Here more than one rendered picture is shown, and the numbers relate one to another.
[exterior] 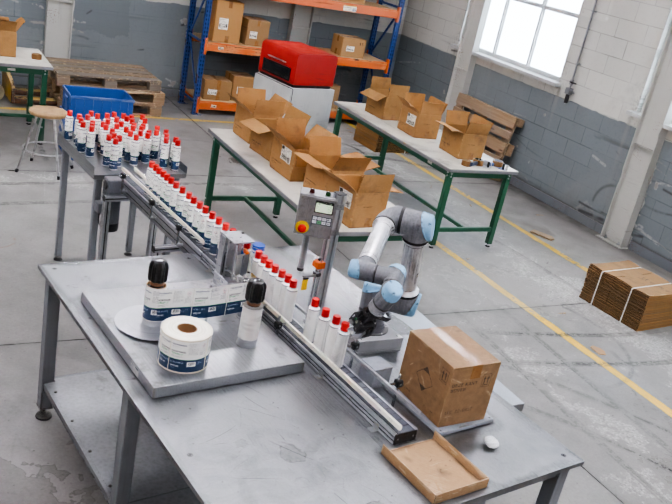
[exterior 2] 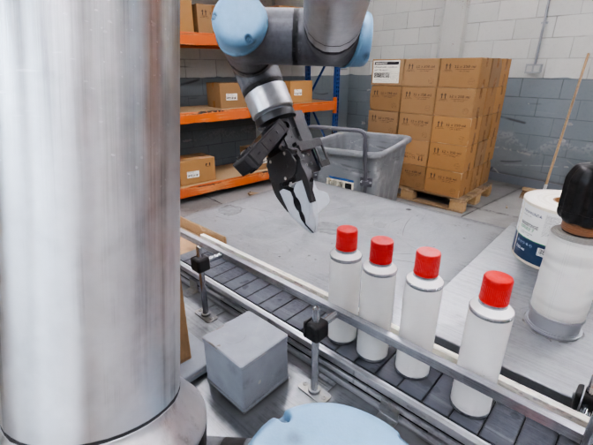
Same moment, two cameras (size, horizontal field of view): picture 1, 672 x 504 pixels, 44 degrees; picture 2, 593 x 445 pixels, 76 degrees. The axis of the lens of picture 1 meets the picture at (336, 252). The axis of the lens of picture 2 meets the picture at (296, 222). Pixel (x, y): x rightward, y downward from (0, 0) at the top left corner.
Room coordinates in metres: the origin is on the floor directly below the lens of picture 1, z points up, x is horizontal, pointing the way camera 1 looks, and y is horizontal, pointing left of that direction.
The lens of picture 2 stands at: (3.55, -0.25, 1.32)
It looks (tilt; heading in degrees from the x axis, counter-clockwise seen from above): 22 degrees down; 172
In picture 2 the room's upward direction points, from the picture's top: straight up
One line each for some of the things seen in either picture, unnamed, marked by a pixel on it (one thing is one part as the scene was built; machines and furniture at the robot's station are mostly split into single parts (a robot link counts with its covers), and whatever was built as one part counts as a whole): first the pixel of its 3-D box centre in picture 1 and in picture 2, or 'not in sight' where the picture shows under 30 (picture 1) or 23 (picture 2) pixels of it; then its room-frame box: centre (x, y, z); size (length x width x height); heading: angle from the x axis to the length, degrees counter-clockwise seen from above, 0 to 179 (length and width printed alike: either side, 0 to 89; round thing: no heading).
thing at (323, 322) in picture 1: (322, 329); (419, 313); (3.12, -0.01, 0.98); 0.05 x 0.05 x 0.20
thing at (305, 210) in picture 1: (316, 213); not in sight; (3.43, 0.12, 1.38); 0.17 x 0.10 x 0.19; 94
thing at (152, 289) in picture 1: (155, 291); not in sight; (3.05, 0.69, 1.04); 0.09 x 0.09 x 0.29
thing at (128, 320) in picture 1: (151, 322); not in sight; (3.05, 0.69, 0.89); 0.31 x 0.31 x 0.01
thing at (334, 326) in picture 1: (332, 337); (376, 299); (3.07, -0.06, 0.98); 0.05 x 0.05 x 0.20
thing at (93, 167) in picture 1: (115, 213); not in sight; (5.19, 1.52, 0.46); 0.73 x 0.62 x 0.93; 39
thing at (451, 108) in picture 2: not in sight; (431, 129); (-0.34, 1.77, 0.70); 1.20 x 0.82 x 1.39; 38
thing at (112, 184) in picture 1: (108, 204); not in sight; (4.73, 1.43, 0.71); 0.15 x 0.12 x 0.34; 129
